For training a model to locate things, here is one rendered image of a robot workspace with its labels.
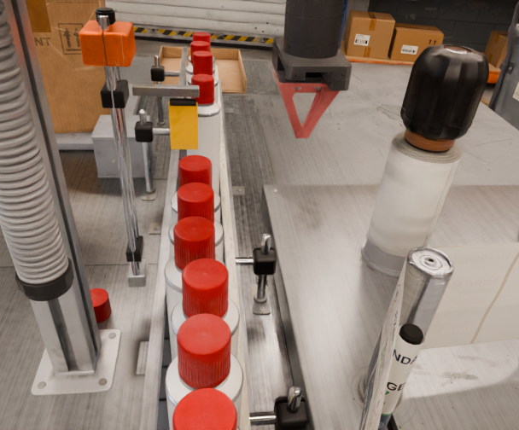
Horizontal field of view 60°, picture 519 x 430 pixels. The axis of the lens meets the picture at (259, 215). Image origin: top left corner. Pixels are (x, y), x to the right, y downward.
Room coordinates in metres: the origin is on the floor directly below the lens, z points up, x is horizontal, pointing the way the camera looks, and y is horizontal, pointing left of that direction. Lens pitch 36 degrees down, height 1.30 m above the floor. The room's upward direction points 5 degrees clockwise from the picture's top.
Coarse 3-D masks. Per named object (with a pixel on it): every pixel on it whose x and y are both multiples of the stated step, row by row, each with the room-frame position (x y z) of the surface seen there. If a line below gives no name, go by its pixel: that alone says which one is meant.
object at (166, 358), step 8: (184, 152) 0.77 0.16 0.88; (224, 248) 0.49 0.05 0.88; (224, 256) 0.48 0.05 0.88; (168, 328) 0.34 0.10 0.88; (168, 336) 0.33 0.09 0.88; (168, 344) 0.32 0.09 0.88; (168, 352) 0.31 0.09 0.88; (168, 360) 0.30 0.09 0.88; (160, 376) 0.28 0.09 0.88; (160, 384) 0.27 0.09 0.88; (160, 392) 0.26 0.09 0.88; (160, 400) 0.25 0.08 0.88; (160, 408) 0.24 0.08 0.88; (160, 416) 0.23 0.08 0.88; (160, 424) 0.23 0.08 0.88; (168, 424) 0.23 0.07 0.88
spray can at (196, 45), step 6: (192, 42) 0.79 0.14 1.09; (198, 42) 0.80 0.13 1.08; (204, 42) 0.80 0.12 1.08; (192, 48) 0.78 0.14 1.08; (198, 48) 0.77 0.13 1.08; (204, 48) 0.78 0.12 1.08; (192, 54) 0.78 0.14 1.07; (192, 60) 0.78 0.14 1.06; (192, 66) 0.78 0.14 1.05; (186, 72) 0.78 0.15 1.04; (192, 72) 0.77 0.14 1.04; (186, 78) 0.78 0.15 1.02; (186, 84) 0.78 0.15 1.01
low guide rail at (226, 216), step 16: (224, 144) 0.75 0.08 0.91; (224, 160) 0.69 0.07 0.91; (224, 176) 0.64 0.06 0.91; (224, 192) 0.59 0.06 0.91; (224, 208) 0.54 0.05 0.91; (224, 224) 0.50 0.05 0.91; (224, 240) 0.48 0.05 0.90; (240, 320) 0.33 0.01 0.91; (240, 336) 0.31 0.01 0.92; (240, 352) 0.29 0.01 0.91; (240, 416) 0.22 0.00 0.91
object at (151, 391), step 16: (176, 160) 0.59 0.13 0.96; (176, 176) 0.55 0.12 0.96; (160, 240) 0.40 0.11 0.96; (160, 256) 0.37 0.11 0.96; (160, 272) 0.35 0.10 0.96; (160, 288) 0.33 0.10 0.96; (160, 304) 0.30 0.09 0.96; (160, 320) 0.28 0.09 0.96; (160, 336) 0.26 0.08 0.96; (160, 352) 0.25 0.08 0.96; (160, 368) 0.24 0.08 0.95; (144, 384) 0.22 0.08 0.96; (144, 400) 0.20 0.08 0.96; (144, 416) 0.19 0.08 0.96
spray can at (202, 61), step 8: (192, 56) 0.73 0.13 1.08; (200, 56) 0.72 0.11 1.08; (208, 56) 0.72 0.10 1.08; (200, 64) 0.72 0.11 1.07; (208, 64) 0.72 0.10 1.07; (200, 72) 0.72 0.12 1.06; (208, 72) 0.72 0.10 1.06; (216, 80) 0.73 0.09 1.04; (216, 88) 0.72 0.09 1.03; (216, 96) 0.72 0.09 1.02
